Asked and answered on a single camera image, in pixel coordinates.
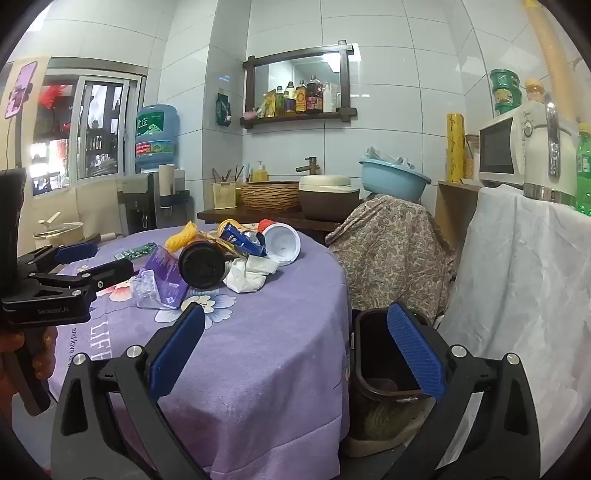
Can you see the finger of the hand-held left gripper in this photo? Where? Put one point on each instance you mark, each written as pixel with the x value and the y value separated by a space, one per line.
pixel 113 271
pixel 81 250

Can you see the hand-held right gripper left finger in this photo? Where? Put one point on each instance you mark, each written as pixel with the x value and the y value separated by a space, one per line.
pixel 178 350

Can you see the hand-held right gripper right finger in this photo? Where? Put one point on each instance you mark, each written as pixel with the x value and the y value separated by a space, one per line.
pixel 415 350

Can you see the clear plastic wrapper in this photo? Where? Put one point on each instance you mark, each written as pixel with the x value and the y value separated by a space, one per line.
pixel 144 288

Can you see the brown trash bin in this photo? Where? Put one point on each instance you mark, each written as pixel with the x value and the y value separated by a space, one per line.
pixel 374 350

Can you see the purple carton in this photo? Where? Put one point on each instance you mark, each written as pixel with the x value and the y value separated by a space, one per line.
pixel 164 270

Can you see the black round container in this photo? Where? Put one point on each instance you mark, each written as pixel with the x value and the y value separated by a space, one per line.
pixel 201 266

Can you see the white tissue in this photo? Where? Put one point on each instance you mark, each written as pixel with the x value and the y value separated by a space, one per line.
pixel 249 277

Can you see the blue snack packet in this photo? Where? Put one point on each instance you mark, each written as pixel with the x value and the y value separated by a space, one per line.
pixel 235 237

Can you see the white paper cup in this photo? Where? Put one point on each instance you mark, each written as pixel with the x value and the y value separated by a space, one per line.
pixel 282 242

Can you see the person's left hand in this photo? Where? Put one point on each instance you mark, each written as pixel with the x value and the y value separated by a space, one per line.
pixel 45 353

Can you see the white electric pot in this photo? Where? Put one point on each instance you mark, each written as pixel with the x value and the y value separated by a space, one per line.
pixel 57 233

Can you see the beige cloth cover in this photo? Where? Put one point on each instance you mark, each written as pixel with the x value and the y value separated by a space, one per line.
pixel 97 207

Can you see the grey water dispenser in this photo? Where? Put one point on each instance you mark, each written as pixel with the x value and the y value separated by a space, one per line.
pixel 138 198

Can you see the purple floral tablecloth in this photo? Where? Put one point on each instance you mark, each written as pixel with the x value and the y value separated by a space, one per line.
pixel 258 369

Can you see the beige cup dispenser tube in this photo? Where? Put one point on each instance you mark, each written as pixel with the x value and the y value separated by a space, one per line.
pixel 166 184

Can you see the paisley cloth cover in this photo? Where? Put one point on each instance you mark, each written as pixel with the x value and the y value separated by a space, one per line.
pixel 392 244

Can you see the white sheet cover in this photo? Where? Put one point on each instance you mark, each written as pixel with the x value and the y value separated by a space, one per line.
pixel 521 300

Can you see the aluminium framed window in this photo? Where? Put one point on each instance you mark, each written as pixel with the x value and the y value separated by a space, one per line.
pixel 101 134

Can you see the dark wooden counter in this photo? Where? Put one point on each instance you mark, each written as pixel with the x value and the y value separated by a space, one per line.
pixel 221 215

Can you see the yellow chopstick holder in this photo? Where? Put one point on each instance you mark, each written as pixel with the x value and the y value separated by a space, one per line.
pixel 224 196

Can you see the blue water jug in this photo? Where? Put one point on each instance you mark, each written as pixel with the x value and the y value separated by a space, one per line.
pixel 157 138

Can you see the light wooden cabinet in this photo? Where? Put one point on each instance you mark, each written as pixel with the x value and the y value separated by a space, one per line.
pixel 455 212

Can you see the bunch of chopsticks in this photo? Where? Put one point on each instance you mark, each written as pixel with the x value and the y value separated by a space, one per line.
pixel 226 175

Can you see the light blue plastic basin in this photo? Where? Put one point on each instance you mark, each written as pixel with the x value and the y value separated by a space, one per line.
pixel 392 181

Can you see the purple phone poster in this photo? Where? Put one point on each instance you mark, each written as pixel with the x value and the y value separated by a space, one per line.
pixel 21 87

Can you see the wicker wash basin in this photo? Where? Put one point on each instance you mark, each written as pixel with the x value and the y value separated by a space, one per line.
pixel 270 196

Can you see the yellow hand soap bottle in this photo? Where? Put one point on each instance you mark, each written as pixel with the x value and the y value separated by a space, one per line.
pixel 261 174

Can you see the grey plastic bag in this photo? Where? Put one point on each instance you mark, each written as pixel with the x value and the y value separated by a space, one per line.
pixel 385 156

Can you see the glass storage jar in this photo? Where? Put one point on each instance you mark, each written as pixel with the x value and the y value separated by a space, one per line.
pixel 471 159

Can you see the small pink ornament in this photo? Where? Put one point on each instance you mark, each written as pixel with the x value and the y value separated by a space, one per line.
pixel 251 113

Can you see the bronze faucet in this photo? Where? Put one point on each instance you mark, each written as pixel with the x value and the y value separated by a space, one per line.
pixel 311 165

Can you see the white microwave oven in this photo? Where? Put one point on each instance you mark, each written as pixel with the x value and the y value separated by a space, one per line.
pixel 498 152

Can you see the yellow green seasoning packet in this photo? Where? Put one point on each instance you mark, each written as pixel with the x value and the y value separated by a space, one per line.
pixel 269 106

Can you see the white thermos kettle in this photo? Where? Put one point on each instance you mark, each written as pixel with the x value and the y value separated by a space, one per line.
pixel 545 157

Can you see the yellow oil bottle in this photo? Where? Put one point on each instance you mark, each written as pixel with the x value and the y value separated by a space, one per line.
pixel 280 102

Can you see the green soda bottle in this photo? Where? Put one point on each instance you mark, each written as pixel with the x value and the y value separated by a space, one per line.
pixel 584 175

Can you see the purple label sauce bottle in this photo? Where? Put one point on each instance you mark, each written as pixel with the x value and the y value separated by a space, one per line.
pixel 290 101

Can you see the amber sauce bottle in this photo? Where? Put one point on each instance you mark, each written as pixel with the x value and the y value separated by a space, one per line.
pixel 301 99

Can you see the green instant noodle cup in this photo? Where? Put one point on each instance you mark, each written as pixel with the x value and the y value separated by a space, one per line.
pixel 505 77
pixel 508 95
pixel 508 109

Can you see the white plastic bottle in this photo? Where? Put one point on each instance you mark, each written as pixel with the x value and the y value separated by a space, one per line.
pixel 329 99

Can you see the dark red sauce bottle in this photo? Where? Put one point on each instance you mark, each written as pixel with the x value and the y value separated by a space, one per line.
pixel 314 97

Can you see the wooden framed mirror shelf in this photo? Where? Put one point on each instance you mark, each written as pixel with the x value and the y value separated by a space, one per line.
pixel 295 64

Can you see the yellow lid jar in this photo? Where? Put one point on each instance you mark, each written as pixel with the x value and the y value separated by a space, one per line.
pixel 535 90

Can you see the tall stack of paper cups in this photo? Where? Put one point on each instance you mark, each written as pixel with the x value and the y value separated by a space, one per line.
pixel 556 55

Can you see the green wall holder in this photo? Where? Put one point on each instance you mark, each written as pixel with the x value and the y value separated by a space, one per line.
pixel 224 110

